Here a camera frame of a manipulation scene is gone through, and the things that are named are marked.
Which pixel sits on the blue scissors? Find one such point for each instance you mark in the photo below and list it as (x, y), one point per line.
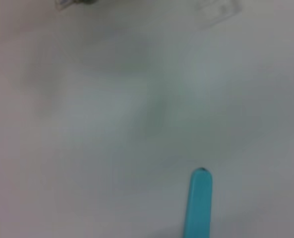
(198, 205)

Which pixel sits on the clear plastic ruler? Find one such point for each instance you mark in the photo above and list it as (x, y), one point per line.
(218, 12)

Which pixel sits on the silver ballpoint pen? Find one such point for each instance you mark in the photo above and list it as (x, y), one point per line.
(75, 2)

